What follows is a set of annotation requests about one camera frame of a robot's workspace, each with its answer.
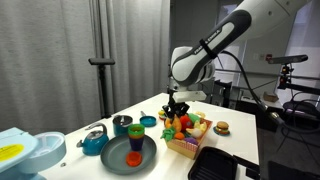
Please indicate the white toy vegetable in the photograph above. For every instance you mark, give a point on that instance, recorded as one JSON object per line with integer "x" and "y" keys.
{"x": 195, "y": 132}

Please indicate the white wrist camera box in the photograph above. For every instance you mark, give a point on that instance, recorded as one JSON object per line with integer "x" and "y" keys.
{"x": 190, "y": 96}

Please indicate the yellow banana toy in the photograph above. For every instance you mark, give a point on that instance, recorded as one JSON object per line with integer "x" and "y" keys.
{"x": 201, "y": 126}

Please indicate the black table clamp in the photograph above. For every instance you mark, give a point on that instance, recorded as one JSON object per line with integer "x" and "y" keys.
{"x": 253, "y": 172}

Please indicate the small orange toy fruit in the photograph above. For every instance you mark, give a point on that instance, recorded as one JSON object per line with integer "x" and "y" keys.
{"x": 179, "y": 135}

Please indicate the toy burger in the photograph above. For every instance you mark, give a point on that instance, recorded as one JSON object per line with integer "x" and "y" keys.
{"x": 222, "y": 126}

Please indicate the red toy plate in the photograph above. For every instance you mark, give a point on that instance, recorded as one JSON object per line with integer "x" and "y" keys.
{"x": 161, "y": 118}

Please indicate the black baking tray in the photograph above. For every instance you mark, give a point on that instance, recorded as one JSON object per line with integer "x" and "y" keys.
{"x": 213, "y": 165}

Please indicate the white black Franka robot arm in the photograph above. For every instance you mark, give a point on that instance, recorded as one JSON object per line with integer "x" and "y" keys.
{"x": 213, "y": 43}

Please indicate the yellow green toy food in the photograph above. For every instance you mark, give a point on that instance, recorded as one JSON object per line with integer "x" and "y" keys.
{"x": 161, "y": 113}

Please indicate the brown cardboard box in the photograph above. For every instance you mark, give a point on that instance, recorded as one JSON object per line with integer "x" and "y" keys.
{"x": 270, "y": 97}

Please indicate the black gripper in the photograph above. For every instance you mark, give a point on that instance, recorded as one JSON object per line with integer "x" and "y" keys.
{"x": 174, "y": 98}

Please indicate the wooden crate of toy food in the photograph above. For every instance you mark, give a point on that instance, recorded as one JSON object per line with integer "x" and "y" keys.
{"x": 183, "y": 150}

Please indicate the small metal bolt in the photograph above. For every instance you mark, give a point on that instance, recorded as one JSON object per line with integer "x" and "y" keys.
{"x": 62, "y": 164}

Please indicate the purple toy fruit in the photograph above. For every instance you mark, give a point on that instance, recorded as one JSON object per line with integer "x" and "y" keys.
{"x": 190, "y": 140}

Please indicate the black stereo camera bar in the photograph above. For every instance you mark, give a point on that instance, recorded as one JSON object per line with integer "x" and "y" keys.
{"x": 288, "y": 59}

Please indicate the teal toy kettle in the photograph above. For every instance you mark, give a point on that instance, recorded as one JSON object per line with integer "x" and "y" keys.
{"x": 95, "y": 143}

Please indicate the black camera mount with clamp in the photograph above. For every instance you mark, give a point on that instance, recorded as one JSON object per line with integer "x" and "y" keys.
{"x": 293, "y": 86}

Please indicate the grey pleated curtain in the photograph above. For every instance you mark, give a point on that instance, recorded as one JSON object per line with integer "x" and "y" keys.
{"x": 50, "y": 60}

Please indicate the small blue toy pan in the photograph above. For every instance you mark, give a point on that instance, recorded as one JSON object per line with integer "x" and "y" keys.
{"x": 148, "y": 121}

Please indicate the stacked colourful toy cups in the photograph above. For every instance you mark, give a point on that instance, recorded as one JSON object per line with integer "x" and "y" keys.
{"x": 136, "y": 138}

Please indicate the small blue toy plate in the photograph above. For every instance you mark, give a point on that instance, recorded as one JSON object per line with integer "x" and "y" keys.
{"x": 216, "y": 132}

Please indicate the grey plate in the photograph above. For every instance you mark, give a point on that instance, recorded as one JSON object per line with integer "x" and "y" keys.
{"x": 115, "y": 156}

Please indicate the orange toy cup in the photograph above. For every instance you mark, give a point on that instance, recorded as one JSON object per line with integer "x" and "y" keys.
{"x": 134, "y": 159}

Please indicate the red tomato plush toy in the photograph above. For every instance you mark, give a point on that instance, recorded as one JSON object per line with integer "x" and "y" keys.
{"x": 185, "y": 122}

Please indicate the teal toy pot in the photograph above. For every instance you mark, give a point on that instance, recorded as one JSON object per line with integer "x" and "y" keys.
{"x": 120, "y": 128}

